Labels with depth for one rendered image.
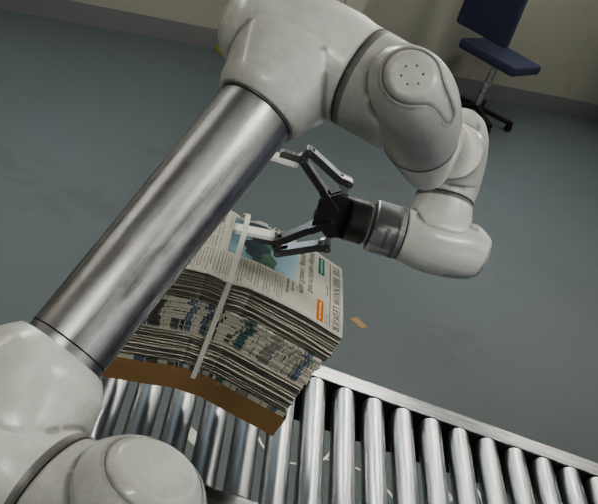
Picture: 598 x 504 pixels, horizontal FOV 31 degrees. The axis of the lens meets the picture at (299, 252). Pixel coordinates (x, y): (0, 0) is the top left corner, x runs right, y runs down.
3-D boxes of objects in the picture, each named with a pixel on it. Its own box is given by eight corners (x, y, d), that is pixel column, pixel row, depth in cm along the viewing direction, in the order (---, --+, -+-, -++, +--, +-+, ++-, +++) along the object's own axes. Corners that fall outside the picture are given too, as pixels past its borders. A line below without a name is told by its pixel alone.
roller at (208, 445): (218, 499, 185) (199, 515, 186) (243, 352, 227) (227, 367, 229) (196, 482, 183) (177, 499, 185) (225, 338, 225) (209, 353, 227)
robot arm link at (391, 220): (392, 267, 184) (358, 258, 183) (390, 245, 192) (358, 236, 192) (410, 220, 180) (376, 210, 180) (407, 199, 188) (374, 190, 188)
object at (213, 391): (192, 394, 185) (205, 375, 183) (212, 314, 211) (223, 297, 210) (273, 437, 188) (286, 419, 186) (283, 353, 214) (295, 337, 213)
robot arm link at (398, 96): (483, 114, 141) (395, 66, 145) (484, 49, 124) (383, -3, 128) (428, 196, 139) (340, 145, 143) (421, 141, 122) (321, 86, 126)
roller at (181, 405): (181, 483, 184) (167, 503, 186) (213, 339, 226) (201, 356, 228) (155, 470, 183) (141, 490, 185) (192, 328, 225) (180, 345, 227)
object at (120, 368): (88, 374, 185) (90, 352, 183) (121, 298, 211) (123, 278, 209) (182, 390, 185) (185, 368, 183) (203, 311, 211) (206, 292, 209)
